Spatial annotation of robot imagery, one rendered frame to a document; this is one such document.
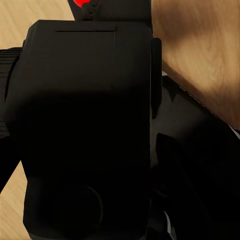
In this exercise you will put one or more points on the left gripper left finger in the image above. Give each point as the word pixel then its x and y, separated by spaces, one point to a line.
pixel 9 159

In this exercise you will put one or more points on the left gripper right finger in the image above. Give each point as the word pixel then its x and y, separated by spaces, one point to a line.
pixel 202 206

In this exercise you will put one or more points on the digital camera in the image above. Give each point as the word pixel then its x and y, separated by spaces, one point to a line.
pixel 78 99

